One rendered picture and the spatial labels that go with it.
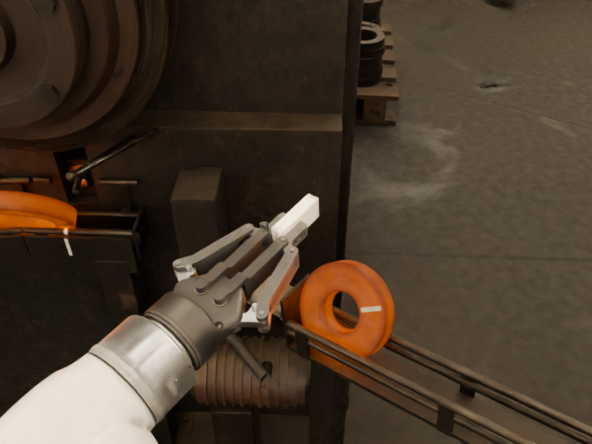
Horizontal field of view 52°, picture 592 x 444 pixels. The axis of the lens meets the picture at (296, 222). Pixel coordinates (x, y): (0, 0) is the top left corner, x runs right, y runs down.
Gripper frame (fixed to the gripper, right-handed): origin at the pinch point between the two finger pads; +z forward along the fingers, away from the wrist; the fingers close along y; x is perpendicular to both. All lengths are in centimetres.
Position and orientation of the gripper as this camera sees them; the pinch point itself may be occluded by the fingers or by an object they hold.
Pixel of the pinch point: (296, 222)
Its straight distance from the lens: 68.2
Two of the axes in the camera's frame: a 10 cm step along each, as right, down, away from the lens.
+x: -0.5, -7.1, -7.0
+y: 7.9, 3.9, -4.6
